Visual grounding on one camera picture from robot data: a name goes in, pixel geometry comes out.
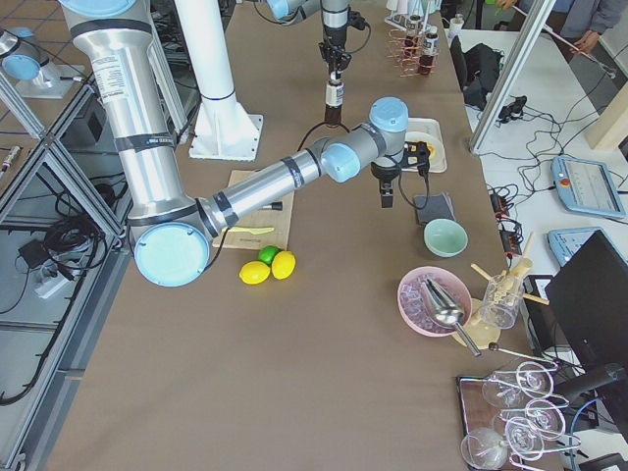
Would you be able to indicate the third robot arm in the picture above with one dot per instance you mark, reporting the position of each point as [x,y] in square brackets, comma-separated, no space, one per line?
[24,60]

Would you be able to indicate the cream serving tray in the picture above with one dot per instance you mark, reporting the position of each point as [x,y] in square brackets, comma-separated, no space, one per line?
[427,125]

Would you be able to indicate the wooden glass stand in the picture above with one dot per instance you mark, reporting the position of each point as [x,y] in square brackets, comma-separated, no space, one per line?
[520,271]

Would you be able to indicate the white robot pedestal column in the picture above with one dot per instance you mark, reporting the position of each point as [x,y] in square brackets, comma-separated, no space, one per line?
[204,37]

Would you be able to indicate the green lime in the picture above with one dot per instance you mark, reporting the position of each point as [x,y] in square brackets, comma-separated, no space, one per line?
[268,253]

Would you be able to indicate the clear glass pitcher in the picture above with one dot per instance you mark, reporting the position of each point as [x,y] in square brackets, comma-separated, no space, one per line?
[501,302]

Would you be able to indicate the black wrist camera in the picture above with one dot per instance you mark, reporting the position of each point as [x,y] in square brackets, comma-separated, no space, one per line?
[417,156]

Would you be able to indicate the black monitor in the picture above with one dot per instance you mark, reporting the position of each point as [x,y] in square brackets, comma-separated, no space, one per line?
[588,298]

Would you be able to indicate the copper wire bottle rack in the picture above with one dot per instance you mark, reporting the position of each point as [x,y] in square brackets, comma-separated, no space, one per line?
[406,67]

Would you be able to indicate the grey folded cloth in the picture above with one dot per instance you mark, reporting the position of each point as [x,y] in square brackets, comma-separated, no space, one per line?
[437,206]

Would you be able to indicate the aluminium frame post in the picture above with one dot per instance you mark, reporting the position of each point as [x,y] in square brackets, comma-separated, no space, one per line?
[514,64]

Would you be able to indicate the pink ice bowl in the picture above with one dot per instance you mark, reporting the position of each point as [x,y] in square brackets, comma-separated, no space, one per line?
[413,305]

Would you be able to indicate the blue teach pendant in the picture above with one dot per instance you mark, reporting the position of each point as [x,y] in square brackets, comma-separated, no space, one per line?
[586,186]

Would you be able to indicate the person in grey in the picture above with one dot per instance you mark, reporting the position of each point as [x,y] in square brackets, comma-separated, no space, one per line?
[583,22]

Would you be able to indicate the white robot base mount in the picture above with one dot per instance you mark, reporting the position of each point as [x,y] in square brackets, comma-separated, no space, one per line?
[226,132]

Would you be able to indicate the black bag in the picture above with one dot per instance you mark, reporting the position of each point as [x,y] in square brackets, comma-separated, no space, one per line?
[477,71]

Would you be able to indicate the wine glass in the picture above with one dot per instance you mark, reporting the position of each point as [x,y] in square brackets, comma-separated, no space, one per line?
[484,449]
[500,390]
[546,418]
[534,380]

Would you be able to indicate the steel cylinder muddler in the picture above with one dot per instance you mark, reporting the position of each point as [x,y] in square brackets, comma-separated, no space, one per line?
[274,206]

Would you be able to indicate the green bowl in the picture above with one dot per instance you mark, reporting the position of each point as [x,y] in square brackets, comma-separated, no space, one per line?
[445,238]

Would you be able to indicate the suntory tea bottle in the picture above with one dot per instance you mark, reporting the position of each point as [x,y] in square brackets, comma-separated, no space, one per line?
[412,39]
[334,100]
[429,52]

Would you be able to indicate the steel ice scoop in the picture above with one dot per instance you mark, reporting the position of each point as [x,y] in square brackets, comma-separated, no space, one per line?
[448,313]

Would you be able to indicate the yellow lemon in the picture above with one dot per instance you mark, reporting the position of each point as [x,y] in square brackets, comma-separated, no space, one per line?
[254,272]
[283,265]

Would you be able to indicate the yellow plastic knife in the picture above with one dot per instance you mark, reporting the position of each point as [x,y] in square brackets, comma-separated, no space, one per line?
[256,231]

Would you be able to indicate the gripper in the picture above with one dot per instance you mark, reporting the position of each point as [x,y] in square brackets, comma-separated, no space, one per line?
[384,172]
[334,37]

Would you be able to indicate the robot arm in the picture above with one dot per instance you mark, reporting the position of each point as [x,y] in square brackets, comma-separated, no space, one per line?
[172,231]
[336,18]

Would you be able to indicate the dark glass tray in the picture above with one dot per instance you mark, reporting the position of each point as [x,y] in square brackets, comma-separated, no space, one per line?
[525,445]

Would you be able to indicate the white plate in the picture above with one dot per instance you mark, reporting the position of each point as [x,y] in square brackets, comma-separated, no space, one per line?
[435,146]

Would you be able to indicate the white wire cup rack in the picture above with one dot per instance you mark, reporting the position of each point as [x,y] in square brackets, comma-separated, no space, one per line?
[402,11]

